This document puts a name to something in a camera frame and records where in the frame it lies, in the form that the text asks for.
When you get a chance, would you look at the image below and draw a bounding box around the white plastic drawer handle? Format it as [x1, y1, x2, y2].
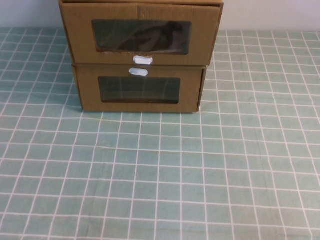
[132, 55, 154, 66]

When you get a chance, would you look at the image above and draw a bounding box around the cardboard drawer with window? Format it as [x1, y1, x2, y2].
[61, 2, 222, 66]
[72, 64, 204, 113]

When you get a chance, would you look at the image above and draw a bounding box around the green checked tablecloth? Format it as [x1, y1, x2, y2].
[0, 26, 320, 240]

